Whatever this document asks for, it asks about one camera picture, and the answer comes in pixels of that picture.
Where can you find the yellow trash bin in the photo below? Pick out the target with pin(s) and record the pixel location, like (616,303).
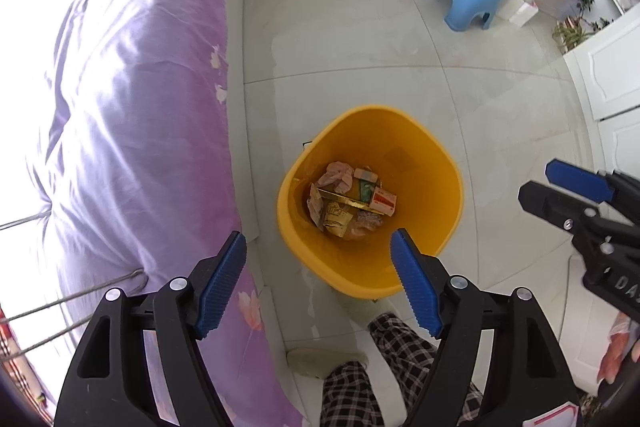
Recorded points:
(372,171)

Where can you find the green biscuit snack bag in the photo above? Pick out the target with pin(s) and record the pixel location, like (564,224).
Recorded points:
(336,219)

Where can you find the plaid beige blanket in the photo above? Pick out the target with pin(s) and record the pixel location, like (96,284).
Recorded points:
(22,374)

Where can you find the pastel soap boxes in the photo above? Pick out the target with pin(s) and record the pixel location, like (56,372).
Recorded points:
(367,182)

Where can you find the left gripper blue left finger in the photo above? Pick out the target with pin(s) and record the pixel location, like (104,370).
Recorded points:
(214,279)

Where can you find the white orange medicine box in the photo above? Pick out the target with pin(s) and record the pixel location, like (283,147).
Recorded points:
(383,201)

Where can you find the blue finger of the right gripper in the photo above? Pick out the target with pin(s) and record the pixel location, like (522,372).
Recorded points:
(577,179)
(557,208)

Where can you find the person's plaid trouser leg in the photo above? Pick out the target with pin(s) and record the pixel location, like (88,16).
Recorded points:
(348,398)

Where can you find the white cabinet door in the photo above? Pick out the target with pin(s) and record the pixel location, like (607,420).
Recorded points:
(605,71)

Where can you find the white plastic bag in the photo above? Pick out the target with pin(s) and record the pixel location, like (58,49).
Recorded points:
(337,178)

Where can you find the long gold box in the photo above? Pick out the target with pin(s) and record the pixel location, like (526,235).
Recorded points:
(343,199)

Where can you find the purple floral bed sheet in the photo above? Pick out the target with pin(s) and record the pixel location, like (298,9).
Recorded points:
(134,157)

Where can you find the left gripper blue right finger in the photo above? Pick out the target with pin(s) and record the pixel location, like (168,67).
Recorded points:
(423,279)

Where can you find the red yellow snack bag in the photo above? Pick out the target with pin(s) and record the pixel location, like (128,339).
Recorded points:
(362,225)

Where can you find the person's right hand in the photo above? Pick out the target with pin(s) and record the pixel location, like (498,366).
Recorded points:
(623,339)

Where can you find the white slipper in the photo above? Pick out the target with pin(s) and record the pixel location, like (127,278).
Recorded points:
(320,363)

